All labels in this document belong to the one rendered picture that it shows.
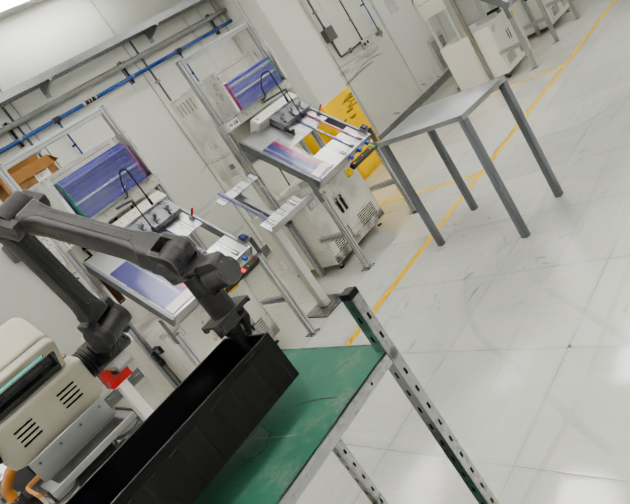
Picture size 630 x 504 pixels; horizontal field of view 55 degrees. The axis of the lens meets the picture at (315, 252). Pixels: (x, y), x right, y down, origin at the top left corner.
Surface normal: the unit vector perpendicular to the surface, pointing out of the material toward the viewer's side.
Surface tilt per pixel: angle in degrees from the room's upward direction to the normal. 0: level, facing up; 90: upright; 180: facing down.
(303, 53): 90
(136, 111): 90
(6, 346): 43
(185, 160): 90
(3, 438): 98
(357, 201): 90
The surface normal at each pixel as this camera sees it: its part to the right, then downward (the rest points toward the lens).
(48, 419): 0.70, -0.04
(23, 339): 0.04, -0.69
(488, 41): -0.56, 0.59
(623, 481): -0.54, -0.79
